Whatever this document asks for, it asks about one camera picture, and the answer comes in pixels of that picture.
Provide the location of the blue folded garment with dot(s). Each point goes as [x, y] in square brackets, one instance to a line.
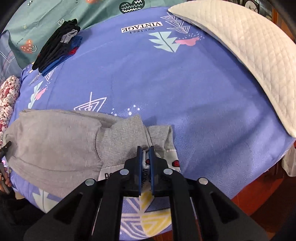
[75, 42]

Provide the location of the grey sweatpants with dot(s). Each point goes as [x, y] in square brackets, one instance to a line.
[56, 150]

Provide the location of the black folded garment yellow logo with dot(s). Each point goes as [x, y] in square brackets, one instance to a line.
[55, 38]

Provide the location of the purple printed bed sheet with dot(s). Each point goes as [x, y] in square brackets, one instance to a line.
[152, 64]

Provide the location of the red folded garment bottom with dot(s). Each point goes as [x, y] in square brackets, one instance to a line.
[73, 51]

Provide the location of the blue plaid striped cloth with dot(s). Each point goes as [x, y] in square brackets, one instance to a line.
[8, 63]

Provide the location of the grey folded garment in stack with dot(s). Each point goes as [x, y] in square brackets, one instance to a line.
[68, 36]

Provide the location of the red white floral pillow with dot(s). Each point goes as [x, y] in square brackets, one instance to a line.
[10, 91]

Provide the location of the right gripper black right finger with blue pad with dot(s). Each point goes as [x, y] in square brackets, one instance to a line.
[199, 210]

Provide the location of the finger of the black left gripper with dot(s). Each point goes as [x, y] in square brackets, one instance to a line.
[4, 150]

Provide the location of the white quilted pillow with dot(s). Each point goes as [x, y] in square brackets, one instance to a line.
[264, 49]

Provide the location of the person left hand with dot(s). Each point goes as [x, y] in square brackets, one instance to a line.
[6, 178]

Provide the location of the dark navy folded garment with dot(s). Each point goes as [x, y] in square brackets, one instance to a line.
[54, 54]

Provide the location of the teal heart print blanket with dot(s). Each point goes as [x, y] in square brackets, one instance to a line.
[35, 21]

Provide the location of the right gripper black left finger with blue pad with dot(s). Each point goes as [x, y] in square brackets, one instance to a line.
[93, 210]

